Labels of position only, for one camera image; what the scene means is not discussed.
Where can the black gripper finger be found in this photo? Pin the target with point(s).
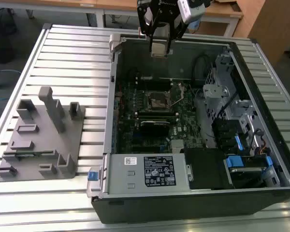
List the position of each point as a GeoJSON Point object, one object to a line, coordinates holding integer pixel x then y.
{"type": "Point", "coordinates": [170, 43]}
{"type": "Point", "coordinates": [151, 41]}

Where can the silver CPU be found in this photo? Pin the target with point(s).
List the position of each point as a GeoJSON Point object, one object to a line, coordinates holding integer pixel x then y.
{"type": "Point", "coordinates": [159, 49]}

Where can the metal locking lever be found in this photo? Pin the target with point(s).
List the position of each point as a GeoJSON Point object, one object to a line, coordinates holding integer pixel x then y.
{"type": "Point", "coordinates": [178, 99]}

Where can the CPU socket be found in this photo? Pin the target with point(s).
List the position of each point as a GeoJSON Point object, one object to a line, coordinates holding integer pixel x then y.
{"type": "Point", "coordinates": [157, 100]}

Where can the black RAM slot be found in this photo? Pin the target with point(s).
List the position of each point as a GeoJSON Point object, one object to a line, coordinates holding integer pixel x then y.
{"type": "Point", "coordinates": [157, 111]}

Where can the metal drive cage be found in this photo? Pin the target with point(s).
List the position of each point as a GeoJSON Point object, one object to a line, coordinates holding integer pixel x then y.
{"type": "Point", "coordinates": [215, 91]}

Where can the green motherboard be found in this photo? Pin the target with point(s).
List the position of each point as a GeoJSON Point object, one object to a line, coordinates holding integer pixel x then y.
{"type": "Point", "coordinates": [188, 125]}

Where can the black graphics card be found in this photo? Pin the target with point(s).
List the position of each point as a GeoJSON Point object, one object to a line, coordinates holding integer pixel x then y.
{"type": "Point", "coordinates": [154, 129]}

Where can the silver chipset heatsink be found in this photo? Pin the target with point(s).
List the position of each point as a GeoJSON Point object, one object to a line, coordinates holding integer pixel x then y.
{"type": "Point", "coordinates": [177, 143]}

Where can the black drive bay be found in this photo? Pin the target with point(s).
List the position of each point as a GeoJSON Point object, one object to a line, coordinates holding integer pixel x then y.
{"type": "Point", "coordinates": [224, 130]}

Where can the wooden cabinet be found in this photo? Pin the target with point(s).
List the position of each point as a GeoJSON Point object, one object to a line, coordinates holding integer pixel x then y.
{"type": "Point", "coordinates": [275, 24]}

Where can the black plastic shroud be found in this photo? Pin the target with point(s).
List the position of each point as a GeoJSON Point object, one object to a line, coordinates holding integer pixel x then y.
{"type": "Point", "coordinates": [203, 169]}

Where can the blue disk carrier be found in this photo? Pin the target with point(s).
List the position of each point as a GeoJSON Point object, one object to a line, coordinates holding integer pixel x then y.
{"type": "Point", "coordinates": [233, 161]}

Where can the grey power supply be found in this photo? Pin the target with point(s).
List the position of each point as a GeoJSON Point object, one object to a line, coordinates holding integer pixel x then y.
{"type": "Point", "coordinates": [120, 178]}

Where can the blue case latch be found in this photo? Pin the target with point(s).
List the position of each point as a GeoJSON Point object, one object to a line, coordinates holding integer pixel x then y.
{"type": "Point", "coordinates": [92, 176]}

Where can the grey parts rack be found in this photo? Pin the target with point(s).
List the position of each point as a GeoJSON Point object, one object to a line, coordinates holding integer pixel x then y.
{"type": "Point", "coordinates": [46, 145]}

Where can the black office chair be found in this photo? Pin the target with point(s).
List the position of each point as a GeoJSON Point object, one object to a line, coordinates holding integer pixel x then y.
{"type": "Point", "coordinates": [3, 52]}

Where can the black PC case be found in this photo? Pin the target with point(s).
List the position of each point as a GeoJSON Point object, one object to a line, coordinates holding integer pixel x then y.
{"type": "Point", "coordinates": [183, 207]}

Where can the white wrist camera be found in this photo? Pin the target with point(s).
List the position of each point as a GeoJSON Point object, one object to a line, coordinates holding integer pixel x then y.
{"type": "Point", "coordinates": [187, 12]}

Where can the grey metal bay bracket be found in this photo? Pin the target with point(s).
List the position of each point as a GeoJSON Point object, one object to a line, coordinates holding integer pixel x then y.
{"type": "Point", "coordinates": [223, 62]}

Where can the wooden desk white frame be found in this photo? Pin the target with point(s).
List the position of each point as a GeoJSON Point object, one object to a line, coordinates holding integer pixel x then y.
{"type": "Point", "coordinates": [62, 2]}
{"type": "Point", "coordinates": [222, 12]}

